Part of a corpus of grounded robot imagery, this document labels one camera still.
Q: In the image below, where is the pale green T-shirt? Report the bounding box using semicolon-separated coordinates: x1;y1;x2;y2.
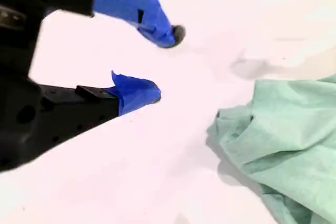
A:
206;74;336;224

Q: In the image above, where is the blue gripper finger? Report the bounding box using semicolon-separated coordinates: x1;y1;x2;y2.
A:
15;70;162;166
56;0;187;49

